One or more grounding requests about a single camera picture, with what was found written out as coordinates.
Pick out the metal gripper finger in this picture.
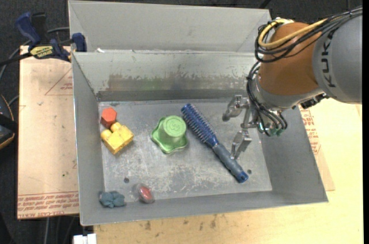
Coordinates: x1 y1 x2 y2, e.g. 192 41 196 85
222 94 250 122
230 130 253 160

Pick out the blue hairbrush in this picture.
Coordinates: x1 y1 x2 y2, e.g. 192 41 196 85
180 103 250 184

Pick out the grey metal bin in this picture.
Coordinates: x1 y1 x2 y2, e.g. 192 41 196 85
67 0 329 227

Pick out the green toy cup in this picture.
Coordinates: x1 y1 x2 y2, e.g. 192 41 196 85
150 115 190 155

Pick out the yellow toy brick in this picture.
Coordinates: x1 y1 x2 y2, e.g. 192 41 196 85
100 121 135 155

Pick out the red hexagonal block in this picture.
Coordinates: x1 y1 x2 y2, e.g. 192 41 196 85
100 107 118 129

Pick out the blue-grey crumpled cloth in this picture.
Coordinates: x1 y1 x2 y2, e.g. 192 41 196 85
99 190 127 209

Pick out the black cylinder on white bracket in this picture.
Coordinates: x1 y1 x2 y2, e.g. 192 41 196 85
300 93 329 110

